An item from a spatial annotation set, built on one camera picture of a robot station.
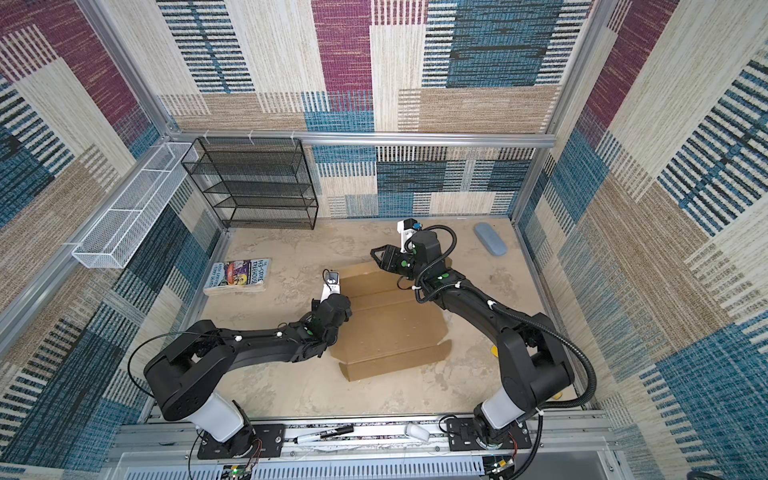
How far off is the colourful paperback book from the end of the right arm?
0.46 m

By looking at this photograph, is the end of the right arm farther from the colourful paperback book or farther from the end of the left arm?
the colourful paperback book

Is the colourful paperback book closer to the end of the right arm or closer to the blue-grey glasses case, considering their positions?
the end of the right arm

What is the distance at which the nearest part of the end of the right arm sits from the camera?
66cm

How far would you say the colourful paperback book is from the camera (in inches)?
39.8

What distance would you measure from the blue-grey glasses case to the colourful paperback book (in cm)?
79

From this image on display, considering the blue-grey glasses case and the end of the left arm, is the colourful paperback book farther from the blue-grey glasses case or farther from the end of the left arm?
the blue-grey glasses case

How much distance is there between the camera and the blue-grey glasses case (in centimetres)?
110

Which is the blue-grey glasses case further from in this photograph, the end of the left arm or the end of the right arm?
the end of the left arm

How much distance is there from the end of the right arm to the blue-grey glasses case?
0.45 metres
